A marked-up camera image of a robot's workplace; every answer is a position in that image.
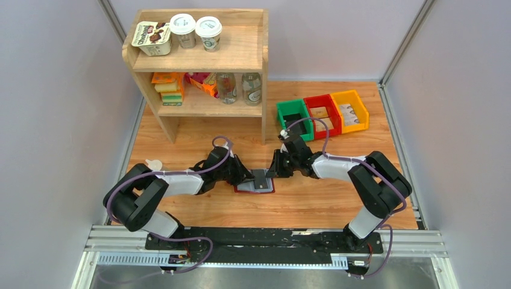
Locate white-lidded paper cup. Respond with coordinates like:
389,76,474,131
195,16,222,52
170,13,196,49

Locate yellow plastic bin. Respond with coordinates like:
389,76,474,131
330,90,369,134

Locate dark credit card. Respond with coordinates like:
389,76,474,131
252,169,269,191

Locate right clear glass bottle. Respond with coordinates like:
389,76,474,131
242,72,262,106

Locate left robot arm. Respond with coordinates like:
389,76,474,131
103,146,255,250

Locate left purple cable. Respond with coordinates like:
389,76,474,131
104,135,234,224

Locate orange snack box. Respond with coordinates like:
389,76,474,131
184,72,218,98

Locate cardboard pieces in red bin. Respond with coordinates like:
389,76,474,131
310,107,334,132

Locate white packet in yellow bin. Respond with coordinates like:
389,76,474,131
339,104,360,126

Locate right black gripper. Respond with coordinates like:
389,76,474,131
265,150,299,179

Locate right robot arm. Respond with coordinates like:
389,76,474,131
266,135,412,252

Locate wooden two-tier shelf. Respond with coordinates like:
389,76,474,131
122,8,269,144

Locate Chobani yogurt tub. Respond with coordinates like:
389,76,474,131
131,21,172,57

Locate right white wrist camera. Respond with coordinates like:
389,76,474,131
278,129,289,141

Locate red leather card holder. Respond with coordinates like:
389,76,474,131
234,178,275,194

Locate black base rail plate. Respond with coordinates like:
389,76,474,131
145,227,384,265

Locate left white-lidded paper cup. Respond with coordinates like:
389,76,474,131
170,13,196,49

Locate right white-lidded paper cup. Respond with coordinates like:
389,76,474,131
195,16,222,52

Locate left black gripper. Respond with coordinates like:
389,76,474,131
215,154,257,187

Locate left clear glass bottle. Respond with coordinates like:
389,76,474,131
216,72,237,105

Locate small clear squeeze bottle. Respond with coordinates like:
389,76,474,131
145,159,163,171

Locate clear glass bottle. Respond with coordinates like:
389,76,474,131
242,72,262,106
216,72,237,105

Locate green plastic bin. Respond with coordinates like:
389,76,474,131
276,99,314,141

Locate red plastic bin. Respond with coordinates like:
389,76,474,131
304,94,342,137

